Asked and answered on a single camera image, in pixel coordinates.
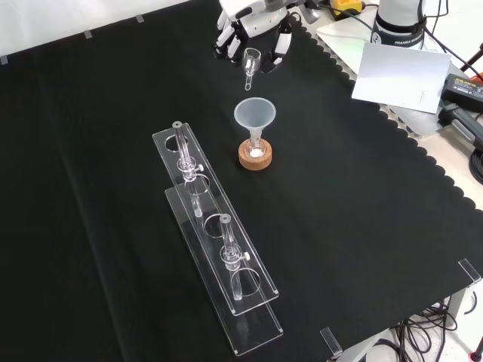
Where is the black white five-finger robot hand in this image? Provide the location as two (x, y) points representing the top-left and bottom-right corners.
(213, 0), (299, 75)

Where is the translucent plastic funnel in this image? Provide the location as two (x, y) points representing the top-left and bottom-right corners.
(233, 97), (277, 143)

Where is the clear acrylic funnel stand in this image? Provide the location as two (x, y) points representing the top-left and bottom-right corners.
(152, 120), (285, 357)

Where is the yellow stop button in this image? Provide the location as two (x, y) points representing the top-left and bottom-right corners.
(330, 0), (367, 20)

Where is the glass round-bottom flask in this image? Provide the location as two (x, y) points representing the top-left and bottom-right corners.
(244, 130), (266, 159)

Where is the pale board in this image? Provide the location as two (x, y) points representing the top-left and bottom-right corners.
(351, 41), (452, 114)

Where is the black power adapter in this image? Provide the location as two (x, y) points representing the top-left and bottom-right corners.
(440, 72), (483, 105)

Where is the black tripod leg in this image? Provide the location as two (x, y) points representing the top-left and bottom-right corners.
(459, 40), (483, 78)

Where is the black cloth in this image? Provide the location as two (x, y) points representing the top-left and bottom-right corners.
(0, 0), (483, 362)

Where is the black grey device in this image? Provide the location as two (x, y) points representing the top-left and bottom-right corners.
(438, 102), (483, 152)

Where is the clear table edge clip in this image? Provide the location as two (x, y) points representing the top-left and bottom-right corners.
(319, 327), (343, 357)
(457, 258), (483, 284)

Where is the cork ring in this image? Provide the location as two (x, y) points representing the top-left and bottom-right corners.
(238, 138), (272, 171)

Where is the black cable bundle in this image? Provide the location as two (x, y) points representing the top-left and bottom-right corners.
(377, 296), (483, 362)

